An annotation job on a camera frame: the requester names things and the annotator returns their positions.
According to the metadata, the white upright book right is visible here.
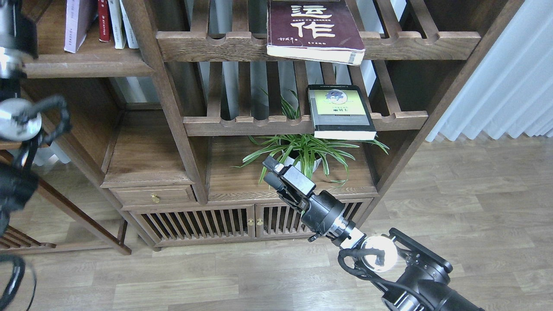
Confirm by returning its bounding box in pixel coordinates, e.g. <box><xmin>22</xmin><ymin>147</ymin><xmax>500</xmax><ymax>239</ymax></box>
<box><xmin>119</xmin><ymin>0</ymin><xmax>140</xmax><ymax>49</ymax></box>

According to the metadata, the white lavender paperback book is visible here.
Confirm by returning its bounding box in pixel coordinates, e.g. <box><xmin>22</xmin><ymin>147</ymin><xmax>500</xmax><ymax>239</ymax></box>
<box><xmin>64</xmin><ymin>0</ymin><xmax>98</xmax><ymax>53</ymax></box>

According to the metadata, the brass drawer knob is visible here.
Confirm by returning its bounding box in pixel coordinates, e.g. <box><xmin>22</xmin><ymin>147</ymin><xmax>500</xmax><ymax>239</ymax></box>
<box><xmin>151</xmin><ymin>194</ymin><xmax>161</xmax><ymax>203</ymax></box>

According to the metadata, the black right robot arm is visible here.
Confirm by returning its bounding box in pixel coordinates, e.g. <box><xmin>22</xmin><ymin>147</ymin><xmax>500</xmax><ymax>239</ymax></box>
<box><xmin>263</xmin><ymin>157</ymin><xmax>479</xmax><ymax>311</ymax></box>

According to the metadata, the green spider plant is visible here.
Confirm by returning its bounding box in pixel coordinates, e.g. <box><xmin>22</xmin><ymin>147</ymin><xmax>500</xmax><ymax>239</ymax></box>
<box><xmin>234</xmin><ymin>89</ymin><xmax>391</xmax><ymax>187</ymax></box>

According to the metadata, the white upright book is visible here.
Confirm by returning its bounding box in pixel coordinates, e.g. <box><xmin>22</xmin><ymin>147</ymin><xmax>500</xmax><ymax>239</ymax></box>
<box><xmin>119</xmin><ymin>0</ymin><xmax>140</xmax><ymax>49</ymax></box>
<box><xmin>108</xmin><ymin>0</ymin><xmax>127</xmax><ymax>49</ymax></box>

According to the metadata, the dark wooden bookshelf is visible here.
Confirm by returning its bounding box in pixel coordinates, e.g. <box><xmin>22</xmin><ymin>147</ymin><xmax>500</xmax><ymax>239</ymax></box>
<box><xmin>22</xmin><ymin>0</ymin><xmax>523</xmax><ymax>248</ymax></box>

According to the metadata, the white curtain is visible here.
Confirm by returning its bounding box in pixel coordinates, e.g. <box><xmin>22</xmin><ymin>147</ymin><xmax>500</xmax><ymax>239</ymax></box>
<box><xmin>426</xmin><ymin>0</ymin><xmax>553</xmax><ymax>142</ymax></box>

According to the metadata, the black book yellow-green cover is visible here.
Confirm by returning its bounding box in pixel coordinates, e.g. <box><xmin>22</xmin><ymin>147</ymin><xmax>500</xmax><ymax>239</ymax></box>
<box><xmin>307</xmin><ymin>84</ymin><xmax>377</xmax><ymax>140</ymax></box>

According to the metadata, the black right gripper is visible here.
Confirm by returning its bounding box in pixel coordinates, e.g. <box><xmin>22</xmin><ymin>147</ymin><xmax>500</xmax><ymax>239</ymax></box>
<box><xmin>262</xmin><ymin>156</ymin><xmax>353</xmax><ymax>242</ymax></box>

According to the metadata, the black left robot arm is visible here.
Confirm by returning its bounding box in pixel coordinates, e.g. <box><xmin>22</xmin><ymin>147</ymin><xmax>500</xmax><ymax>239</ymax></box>
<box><xmin>0</xmin><ymin>0</ymin><xmax>72</xmax><ymax>235</ymax></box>

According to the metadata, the white plant pot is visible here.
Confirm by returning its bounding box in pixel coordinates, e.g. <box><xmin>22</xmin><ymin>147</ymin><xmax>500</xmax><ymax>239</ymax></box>
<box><xmin>283</xmin><ymin>152</ymin><xmax>322</xmax><ymax>179</ymax></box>

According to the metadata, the red upright book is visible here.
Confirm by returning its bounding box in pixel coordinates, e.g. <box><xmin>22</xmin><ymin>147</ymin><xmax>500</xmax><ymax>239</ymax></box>
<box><xmin>97</xmin><ymin>0</ymin><xmax>111</xmax><ymax>42</ymax></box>

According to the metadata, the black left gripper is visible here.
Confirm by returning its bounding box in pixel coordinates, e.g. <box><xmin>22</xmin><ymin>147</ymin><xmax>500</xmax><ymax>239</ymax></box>
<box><xmin>0</xmin><ymin>0</ymin><xmax>39</xmax><ymax>59</ymax></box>

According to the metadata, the wooden side furniture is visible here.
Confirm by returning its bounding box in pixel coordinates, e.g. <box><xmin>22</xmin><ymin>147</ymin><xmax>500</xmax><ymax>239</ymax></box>
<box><xmin>0</xmin><ymin>138</ymin><xmax>132</xmax><ymax>255</ymax></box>

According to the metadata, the dark red book chinese title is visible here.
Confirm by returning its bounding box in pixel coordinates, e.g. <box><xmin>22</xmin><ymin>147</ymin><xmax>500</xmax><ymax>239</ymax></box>
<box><xmin>267</xmin><ymin>0</ymin><xmax>365</xmax><ymax>66</ymax></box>

